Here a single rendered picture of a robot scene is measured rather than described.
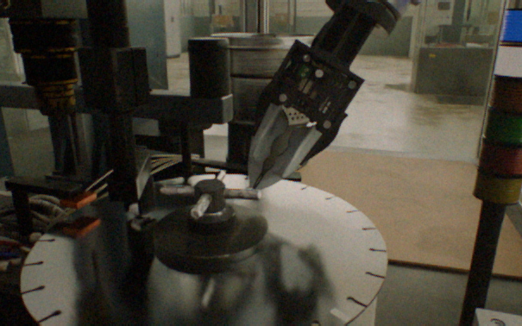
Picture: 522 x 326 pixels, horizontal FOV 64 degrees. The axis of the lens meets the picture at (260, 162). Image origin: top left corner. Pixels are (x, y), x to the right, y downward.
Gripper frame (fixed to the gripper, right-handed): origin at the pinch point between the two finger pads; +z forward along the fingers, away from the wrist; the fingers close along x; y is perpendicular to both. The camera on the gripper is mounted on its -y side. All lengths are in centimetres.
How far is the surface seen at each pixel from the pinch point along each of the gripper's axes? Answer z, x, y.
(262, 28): -22, -27, -97
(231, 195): 1.2, -1.3, 7.6
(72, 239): 12.9, -12.2, 8.8
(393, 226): 2.9, 27.2, -39.7
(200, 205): 2.4, -2.9, 11.0
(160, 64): 3, -41, -68
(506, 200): -11.5, 22.7, 0.0
